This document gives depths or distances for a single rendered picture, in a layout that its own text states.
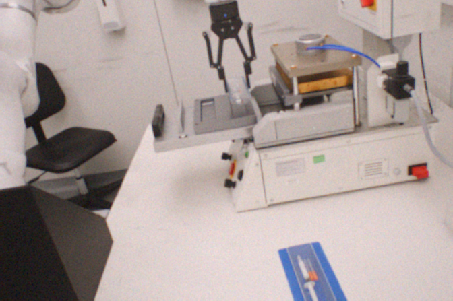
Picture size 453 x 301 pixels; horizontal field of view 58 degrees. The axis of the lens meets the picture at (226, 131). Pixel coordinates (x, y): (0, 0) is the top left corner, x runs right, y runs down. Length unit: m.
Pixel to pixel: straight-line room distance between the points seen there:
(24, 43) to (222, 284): 0.77
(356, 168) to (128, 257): 0.62
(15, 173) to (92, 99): 1.81
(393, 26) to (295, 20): 1.56
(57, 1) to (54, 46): 1.50
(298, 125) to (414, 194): 0.36
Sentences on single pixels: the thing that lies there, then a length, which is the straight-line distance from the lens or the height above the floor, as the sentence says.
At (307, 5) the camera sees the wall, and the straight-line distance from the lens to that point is 2.54.
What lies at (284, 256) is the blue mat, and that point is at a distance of 0.98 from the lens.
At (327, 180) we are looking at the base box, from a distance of 1.11.
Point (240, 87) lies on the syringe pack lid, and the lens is 1.13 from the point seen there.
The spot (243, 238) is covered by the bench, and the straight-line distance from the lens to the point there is 1.04.
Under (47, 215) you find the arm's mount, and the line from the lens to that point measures 0.84.
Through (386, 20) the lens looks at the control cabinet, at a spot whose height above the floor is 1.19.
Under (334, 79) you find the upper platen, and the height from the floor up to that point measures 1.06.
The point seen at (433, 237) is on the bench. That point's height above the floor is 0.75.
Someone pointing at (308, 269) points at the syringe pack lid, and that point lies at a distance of 0.91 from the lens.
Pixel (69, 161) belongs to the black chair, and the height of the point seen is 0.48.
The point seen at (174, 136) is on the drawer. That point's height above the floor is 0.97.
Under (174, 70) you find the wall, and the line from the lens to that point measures 2.60.
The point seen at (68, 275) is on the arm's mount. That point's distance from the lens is 0.90.
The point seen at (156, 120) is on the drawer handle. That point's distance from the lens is 1.11.
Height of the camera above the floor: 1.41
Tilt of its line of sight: 25 degrees down
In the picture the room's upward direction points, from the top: 10 degrees counter-clockwise
